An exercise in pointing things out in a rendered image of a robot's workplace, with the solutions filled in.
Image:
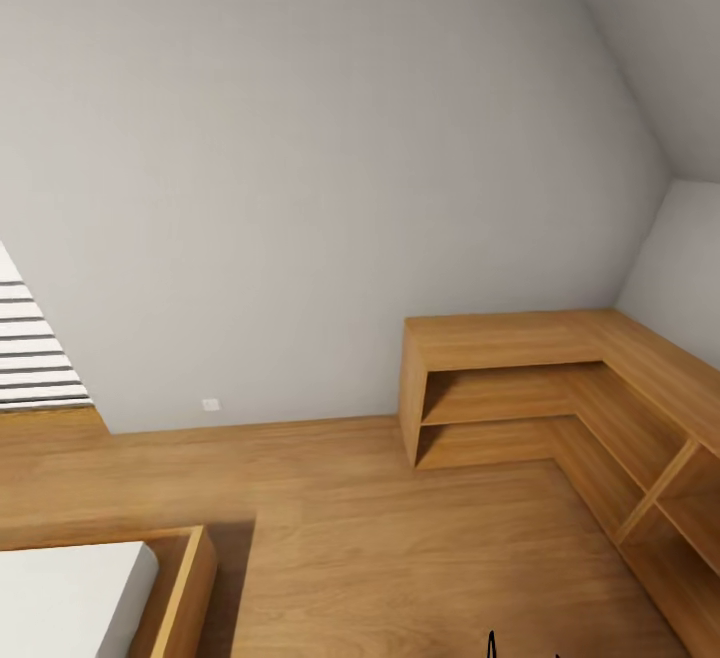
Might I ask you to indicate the bookcase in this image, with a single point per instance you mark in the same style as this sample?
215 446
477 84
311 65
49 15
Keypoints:
673 547
638 412
469 385

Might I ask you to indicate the bed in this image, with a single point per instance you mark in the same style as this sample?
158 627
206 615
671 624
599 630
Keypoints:
131 595

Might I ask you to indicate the fixed window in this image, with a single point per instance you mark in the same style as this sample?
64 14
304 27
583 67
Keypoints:
38 386

